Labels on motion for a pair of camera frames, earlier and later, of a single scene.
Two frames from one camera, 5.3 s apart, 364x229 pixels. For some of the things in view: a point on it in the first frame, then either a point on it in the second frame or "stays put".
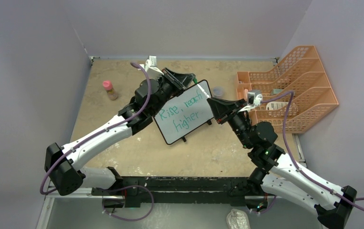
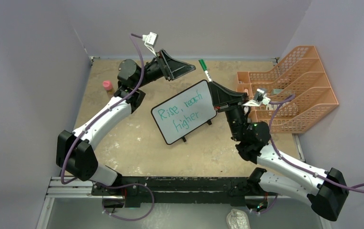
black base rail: [206, 191] stays put
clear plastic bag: [237, 219] stays put
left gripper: [176, 80] to [173, 68]
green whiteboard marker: [195, 81] to [203, 65]
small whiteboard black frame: [190, 109] stays put
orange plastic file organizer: [300, 71] stays put
